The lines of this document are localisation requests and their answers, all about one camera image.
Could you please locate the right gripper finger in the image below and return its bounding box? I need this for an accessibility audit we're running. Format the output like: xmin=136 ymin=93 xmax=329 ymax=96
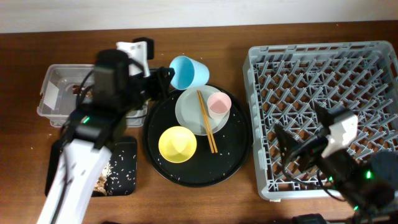
xmin=274 ymin=124 xmax=300 ymax=159
xmin=314 ymin=103 xmax=342 ymax=128

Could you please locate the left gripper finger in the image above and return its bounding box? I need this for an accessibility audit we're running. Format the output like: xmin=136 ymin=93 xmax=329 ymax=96
xmin=156 ymin=67 xmax=175 ymax=82
xmin=155 ymin=77 xmax=170 ymax=100

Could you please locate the blue plastic cup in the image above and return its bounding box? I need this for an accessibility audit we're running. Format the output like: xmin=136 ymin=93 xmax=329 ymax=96
xmin=170 ymin=55 xmax=210 ymax=90

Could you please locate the gold brown snack wrapper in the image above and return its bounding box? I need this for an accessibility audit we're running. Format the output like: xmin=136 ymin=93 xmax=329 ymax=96
xmin=72 ymin=85 xmax=92 ymax=97

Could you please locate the yellow plastic bowl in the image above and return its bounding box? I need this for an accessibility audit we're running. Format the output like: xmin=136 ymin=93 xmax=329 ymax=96
xmin=158 ymin=126 xmax=197 ymax=164

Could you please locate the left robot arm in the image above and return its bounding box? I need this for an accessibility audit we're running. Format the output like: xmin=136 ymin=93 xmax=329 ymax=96
xmin=38 ymin=49 xmax=175 ymax=223

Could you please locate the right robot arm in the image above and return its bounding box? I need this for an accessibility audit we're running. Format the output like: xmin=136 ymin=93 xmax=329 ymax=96
xmin=274 ymin=105 xmax=397 ymax=223

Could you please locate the grey dishwasher rack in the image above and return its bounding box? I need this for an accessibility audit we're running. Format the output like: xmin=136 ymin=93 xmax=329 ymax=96
xmin=243 ymin=41 xmax=397 ymax=201

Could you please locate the rice and nutshell waste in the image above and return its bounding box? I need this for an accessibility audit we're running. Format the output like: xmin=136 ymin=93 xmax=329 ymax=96
xmin=93 ymin=149 xmax=136 ymax=197

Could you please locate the grey round plate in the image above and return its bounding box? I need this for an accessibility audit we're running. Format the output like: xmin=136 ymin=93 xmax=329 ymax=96
xmin=175 ymin=85 xmax=229 ymax=136

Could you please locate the pink plastic cup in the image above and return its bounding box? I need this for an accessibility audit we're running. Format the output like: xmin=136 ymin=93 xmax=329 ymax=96
xmin=207 ymin=92 xmax=232 ymax=119

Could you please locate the wooden chopstick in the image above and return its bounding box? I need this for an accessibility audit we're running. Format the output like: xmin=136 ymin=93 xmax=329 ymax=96
xmin=198 ymin=90 xmax=218 ymax=154
xmin=196 ymin=90 xmax=216 ymax=154

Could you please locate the clear plastic bin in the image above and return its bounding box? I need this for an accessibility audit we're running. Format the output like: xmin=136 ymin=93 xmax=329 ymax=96
xmin=36 ymin=63 xmax=149 ymax=128

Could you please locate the black rectangular tray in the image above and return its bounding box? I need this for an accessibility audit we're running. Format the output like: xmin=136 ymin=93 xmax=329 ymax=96
xmin=44 ymin=136 xmax=138 ymax=197

